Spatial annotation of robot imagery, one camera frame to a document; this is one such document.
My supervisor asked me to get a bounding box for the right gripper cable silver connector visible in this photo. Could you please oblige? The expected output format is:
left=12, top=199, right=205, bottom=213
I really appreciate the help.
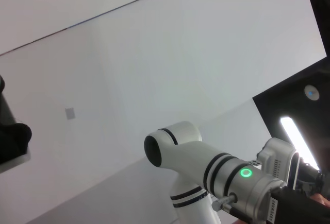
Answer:
left=211, top=192, right=270, bottom=224

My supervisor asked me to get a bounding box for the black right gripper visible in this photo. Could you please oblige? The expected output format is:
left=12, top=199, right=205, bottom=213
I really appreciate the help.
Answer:
left=267, top=184, right=330, bottom=224

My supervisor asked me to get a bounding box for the dark green towel black hem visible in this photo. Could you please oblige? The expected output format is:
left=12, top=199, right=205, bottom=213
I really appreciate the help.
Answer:
left=0, top=123, right=33, bottom=165

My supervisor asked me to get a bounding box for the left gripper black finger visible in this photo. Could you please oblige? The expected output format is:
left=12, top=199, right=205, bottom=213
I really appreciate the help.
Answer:
left=0, top=74, right=18, bottom=132

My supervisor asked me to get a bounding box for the ceiling strip light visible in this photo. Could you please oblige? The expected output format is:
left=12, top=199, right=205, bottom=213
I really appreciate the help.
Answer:
left=279, top=116, right=321, bottom=171

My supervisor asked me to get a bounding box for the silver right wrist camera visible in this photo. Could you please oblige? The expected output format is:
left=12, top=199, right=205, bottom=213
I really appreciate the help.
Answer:
left=256, top=137, right=302, bottom=192

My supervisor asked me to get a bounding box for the round ceiling sensor blue light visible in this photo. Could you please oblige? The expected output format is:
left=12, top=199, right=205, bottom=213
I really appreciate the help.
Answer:
left=303, top=84, right=321, bottom=101

